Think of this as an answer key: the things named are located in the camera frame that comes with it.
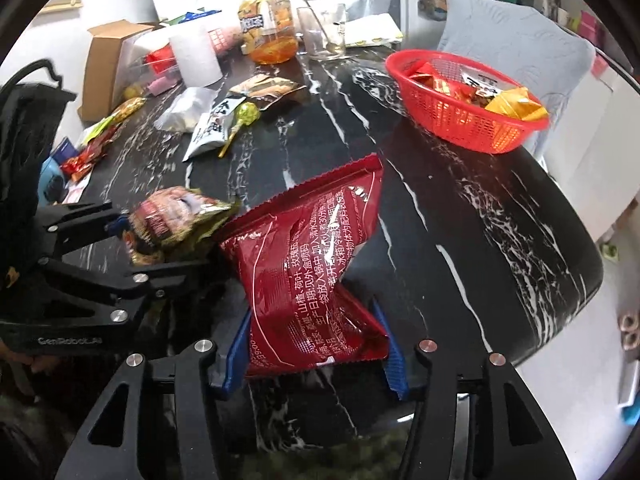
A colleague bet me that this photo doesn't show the cardboard box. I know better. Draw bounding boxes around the cardboard box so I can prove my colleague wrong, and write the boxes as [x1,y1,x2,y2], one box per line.
[80,20,156,122]

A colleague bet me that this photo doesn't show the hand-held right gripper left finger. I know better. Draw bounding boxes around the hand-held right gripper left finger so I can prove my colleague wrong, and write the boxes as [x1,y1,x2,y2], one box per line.
[56,310,252,480]

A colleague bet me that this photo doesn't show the red candy wrappers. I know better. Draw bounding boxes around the red candy wrappers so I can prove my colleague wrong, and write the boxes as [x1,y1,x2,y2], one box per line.
[60,137,116,182]

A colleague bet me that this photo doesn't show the red gold-print snack packet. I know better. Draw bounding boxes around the red gold-print snack packet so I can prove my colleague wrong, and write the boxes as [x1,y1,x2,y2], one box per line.
[432,77,476,107]

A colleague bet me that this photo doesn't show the white chest freezer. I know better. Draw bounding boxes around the white chest freezer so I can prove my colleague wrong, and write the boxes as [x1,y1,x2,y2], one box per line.
[545,50,640,233]

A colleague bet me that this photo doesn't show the toilet paper roll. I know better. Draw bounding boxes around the toilet paper roll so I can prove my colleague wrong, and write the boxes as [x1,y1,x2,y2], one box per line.
[169,22,223,88]

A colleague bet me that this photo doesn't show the grey chair cushion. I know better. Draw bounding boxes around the grey chair cushion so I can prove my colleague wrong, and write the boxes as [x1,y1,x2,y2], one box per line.
[437,0,598,161]

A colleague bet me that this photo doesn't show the green lollipop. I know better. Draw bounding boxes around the green lollipop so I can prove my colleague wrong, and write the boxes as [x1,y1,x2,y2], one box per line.
[217,101,262,158]

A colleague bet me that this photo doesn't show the clear zip bag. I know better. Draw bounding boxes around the clear zip bag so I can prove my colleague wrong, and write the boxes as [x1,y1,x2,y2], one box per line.
[154,86,218,133]

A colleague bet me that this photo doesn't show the green brown snack packet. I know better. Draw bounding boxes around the green brown snack packet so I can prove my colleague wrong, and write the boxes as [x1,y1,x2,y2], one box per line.
[125,186,243,265]

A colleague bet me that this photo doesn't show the red plastic basket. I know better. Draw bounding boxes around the red plastic basket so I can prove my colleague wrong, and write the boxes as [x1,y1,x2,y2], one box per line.
[385,49,550,155]

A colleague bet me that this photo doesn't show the pink box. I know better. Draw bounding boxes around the pink box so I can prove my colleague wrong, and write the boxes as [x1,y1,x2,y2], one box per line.
[580,10,606,43]

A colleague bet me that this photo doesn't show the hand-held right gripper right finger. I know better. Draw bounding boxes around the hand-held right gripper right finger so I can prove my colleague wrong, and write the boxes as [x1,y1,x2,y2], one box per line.
[371,300,567,480]

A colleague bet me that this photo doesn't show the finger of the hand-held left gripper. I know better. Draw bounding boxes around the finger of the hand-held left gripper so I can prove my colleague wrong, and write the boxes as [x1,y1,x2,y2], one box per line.
[36,201,130,262]
[41,257,212,333]

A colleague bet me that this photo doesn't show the red plastic container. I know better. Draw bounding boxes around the red plastic container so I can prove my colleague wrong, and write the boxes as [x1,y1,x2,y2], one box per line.
[145,45,177,76]

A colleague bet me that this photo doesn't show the metal spoon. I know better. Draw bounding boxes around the metal spoon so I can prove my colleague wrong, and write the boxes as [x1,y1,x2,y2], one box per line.
[300,0,346,55]

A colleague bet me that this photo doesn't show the white black-print snack packet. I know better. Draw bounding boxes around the white black-print snack packet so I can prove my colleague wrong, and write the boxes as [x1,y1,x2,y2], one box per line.
[460,71,506,97]
[182,99,241,162]

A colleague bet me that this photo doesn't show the tan seaweed snack packet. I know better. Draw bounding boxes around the tan seaweed snack packet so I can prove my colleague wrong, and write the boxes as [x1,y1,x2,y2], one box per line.
[229,74,307,111]

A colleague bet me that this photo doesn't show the blue card box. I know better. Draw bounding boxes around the blue card box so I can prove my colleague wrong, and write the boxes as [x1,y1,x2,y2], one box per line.
[40,137,78,201]

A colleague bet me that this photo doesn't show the white tray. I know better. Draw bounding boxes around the white tray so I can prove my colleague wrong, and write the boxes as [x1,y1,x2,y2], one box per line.
[145,17,241,46]

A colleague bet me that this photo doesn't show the green yellow snack packet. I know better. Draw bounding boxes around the green yellow snack packet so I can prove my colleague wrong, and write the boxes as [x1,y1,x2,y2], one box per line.
[82,97,147,146]

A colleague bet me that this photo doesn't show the yellow white packet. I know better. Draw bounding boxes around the yellow white packet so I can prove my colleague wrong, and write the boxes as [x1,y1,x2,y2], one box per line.
[345,12,405,48]

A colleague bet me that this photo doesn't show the dark red snack packet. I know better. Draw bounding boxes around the dark red snack packet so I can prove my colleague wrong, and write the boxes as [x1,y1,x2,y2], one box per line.
[220,154,391,378]

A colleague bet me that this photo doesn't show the orange drink bottle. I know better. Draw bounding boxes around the orange drink bottle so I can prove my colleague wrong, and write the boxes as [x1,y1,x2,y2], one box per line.
[237,0,298,65]

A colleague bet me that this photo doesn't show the glass cup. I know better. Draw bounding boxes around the glass cup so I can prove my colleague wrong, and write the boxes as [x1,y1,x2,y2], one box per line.
[297,2,347,60]

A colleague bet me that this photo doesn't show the pink paper cup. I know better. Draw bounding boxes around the pink paper cup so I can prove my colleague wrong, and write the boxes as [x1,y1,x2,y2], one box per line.
[207,25,246,54]

